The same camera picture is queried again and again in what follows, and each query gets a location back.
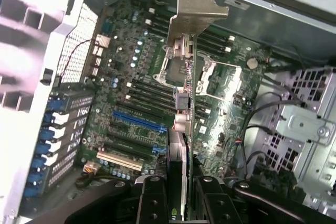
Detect white expansion slot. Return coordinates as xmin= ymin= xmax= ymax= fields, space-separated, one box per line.
xmin=96 ymin=151 xmax=143 ymax=172

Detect white power connector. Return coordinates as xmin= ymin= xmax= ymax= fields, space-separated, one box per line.
xmin=83 ymin=161 xmax=100 ymax=175

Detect blue expansion slot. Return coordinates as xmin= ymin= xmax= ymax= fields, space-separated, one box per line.
xmin=112 ymin=110 xmax=168 ymax=134

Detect metal drive cage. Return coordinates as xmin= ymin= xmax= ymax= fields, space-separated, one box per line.
xmin=258 ymin=65 xmax=336 ymax=209

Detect metal socket cover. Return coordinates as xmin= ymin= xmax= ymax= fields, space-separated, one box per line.
xmin=202 ymin=60 xmax=244 ymax=101

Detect CPU socket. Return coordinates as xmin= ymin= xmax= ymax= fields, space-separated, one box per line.
xmin=154 ymin=52 xmax=220 ymax=99

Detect silver coin battery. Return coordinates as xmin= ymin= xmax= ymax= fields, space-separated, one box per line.
xmin=246 ymin=56 xmax=260 ymax=70

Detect green motherboard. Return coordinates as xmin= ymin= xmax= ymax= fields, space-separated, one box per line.
xmin=76 ymin=0 xmax=266 ymax=184

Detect open grey PC case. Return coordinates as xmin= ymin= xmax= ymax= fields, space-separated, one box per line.
xmin=0 ymin=0 xmax=336 ymax=224

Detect black sleeved cable bundle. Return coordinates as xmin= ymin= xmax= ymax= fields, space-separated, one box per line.
xmin=75 ymin=170 xmax=111 ymax=188

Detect red and black twisted wire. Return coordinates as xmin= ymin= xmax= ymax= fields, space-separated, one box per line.
xmin=58 ymin=38 xmax=96 ymax=84

